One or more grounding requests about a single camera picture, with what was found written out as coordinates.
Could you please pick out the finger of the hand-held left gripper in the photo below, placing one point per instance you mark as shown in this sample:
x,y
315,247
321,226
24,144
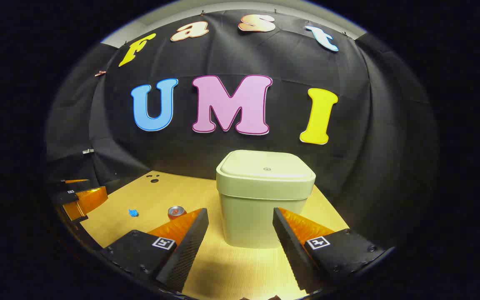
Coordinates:
x,y
75,181
90,200

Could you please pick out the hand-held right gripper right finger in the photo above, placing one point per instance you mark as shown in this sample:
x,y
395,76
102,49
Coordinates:
x,y
294,254

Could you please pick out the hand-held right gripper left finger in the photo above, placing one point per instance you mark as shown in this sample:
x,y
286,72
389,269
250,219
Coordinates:
x,y
186,254

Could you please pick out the red pop can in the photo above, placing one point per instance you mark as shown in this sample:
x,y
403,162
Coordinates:
x,y
176,212

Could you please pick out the blue paper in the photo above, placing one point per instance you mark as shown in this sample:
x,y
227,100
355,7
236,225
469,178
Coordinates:
x,y
133,213

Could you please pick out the pale green desktop garbage bin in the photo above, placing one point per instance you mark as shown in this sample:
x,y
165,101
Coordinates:
x,y
261,200

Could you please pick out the copper metal clip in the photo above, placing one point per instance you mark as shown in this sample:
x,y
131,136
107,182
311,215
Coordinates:
x,y
100,73

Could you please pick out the black backdrop cloth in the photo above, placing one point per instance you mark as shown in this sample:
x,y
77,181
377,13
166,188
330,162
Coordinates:
x,y
265,58

